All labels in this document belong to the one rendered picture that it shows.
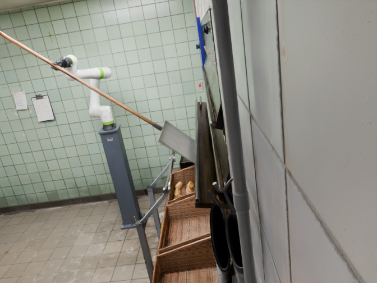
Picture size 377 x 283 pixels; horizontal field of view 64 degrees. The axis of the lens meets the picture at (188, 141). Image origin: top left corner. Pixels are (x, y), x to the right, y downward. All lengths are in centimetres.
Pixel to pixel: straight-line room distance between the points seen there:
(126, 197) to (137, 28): 195
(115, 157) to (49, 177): 147
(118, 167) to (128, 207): 52
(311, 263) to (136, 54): 366
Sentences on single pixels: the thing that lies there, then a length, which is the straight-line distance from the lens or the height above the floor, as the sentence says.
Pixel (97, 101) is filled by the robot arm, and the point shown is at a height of 149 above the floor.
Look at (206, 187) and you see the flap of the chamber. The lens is 132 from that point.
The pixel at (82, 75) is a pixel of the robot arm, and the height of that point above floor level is 181.
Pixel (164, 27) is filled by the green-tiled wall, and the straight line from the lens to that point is 374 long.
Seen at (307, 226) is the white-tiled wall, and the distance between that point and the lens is 20.
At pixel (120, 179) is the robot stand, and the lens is 350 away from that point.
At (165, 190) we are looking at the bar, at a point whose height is 117.
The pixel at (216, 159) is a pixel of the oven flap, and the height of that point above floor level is 147.
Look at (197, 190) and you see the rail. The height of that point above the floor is 144.
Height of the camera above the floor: 204
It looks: 20 degrees down
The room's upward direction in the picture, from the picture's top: 9 degrees counter-clockwise
